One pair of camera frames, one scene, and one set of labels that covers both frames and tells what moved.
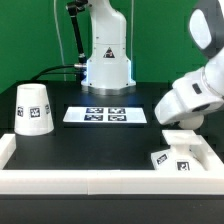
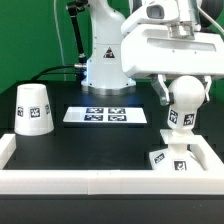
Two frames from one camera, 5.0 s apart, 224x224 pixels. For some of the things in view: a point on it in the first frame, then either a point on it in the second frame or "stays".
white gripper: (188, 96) → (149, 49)
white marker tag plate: (105, 114) stays
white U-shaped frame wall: (31, 181) stays
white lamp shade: (33, 115) stays
